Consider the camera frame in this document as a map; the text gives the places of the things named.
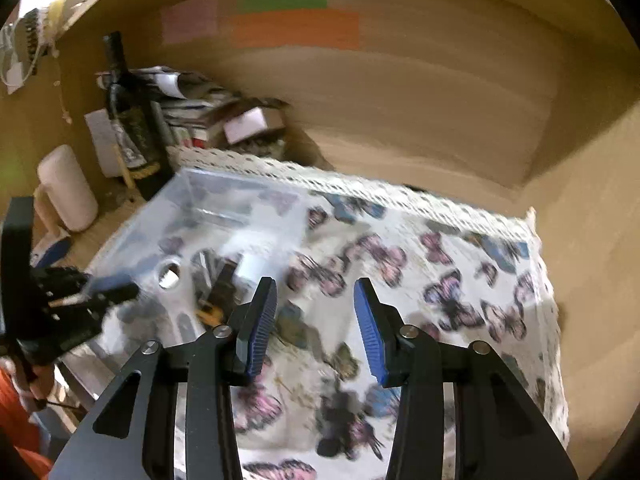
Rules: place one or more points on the small yellow item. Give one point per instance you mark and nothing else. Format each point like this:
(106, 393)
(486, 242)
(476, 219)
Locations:
(210, 314)

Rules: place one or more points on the brown crinkled bundle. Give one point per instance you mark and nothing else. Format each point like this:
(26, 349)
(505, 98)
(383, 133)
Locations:
(260, 147)

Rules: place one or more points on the clear plastic storage box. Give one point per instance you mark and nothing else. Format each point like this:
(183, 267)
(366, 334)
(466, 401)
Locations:
(210, 200)

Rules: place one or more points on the white note sheet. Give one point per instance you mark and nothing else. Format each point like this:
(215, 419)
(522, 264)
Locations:
(97, 140)

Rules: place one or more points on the pink sticky note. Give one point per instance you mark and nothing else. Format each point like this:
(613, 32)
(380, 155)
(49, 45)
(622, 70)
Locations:
(190, 20)

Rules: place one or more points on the dark wine bottle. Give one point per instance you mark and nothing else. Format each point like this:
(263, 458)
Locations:
(132, 130)

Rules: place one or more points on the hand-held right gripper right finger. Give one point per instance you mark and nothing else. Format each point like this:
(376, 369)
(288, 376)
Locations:
(370, 335)

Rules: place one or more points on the white power adapter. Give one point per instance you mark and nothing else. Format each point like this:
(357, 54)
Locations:
(251, 267)

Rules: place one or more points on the green sticky note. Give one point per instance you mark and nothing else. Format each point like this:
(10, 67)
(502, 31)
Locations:
(280, 2)

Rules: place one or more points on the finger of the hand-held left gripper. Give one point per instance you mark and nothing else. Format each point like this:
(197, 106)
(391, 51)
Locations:
(112, 292)

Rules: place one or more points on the person's left hand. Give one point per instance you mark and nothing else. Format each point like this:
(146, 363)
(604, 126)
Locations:
(37, 382)

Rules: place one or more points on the butterfly print lace tablecloth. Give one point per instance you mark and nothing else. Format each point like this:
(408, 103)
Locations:
(450, 280)

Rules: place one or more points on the stack of books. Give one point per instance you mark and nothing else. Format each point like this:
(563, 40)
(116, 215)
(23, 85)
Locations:
(195, 125)

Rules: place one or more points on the blue and white paper card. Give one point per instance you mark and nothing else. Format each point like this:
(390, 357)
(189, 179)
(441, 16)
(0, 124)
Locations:
(57, 252)

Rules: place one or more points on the orange sticky note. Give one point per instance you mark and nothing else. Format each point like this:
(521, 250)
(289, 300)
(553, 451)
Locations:
(295, 30)

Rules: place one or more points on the black lace ribbon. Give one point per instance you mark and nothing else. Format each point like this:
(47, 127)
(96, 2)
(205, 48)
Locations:
(34, 32)

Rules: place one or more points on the yellow wooden stick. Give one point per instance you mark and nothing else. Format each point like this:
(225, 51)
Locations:
(125, 170)

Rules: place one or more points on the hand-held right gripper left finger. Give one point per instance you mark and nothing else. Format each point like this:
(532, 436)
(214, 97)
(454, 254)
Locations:
(260, 330)

